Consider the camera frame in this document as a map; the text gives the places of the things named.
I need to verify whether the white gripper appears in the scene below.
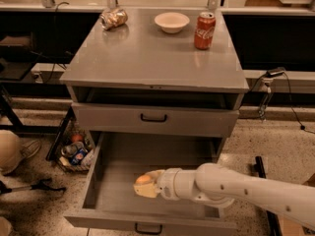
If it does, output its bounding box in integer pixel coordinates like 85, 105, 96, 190
134, 168, 199, 201

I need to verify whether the orange fruit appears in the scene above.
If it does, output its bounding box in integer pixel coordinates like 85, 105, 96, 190
136, 175, 153, 185

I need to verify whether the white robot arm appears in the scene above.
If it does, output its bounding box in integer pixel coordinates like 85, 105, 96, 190
134, 163, 315, 230

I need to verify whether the open grey middle drawer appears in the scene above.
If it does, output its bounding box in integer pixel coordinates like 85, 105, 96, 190
65, 133, 236, 236

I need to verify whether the closed upper grey drawer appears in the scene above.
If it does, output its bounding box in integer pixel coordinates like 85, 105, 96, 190
72, 103, 239, 138

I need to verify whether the grey drawer cabinet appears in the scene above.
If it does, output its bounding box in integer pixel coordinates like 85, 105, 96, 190
61, 8, 248, 157

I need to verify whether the basket of snacks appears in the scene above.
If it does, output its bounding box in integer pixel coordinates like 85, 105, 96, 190
56, 121, 95, 172

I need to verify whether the black grabber tool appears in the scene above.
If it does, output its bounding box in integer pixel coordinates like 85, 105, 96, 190
0, 178, 67, 195

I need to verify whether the white bowl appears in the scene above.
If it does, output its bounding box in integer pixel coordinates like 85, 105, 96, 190
155, 12, 190, 33

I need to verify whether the red coca-cola can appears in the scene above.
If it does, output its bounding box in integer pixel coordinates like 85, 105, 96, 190
194, 12, 216, 50

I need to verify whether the crumpled snack bag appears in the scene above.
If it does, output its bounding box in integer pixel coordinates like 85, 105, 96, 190
99, 8, 128, 30

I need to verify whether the black metal frame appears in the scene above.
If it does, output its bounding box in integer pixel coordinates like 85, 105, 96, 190
254, 156, 283, 236

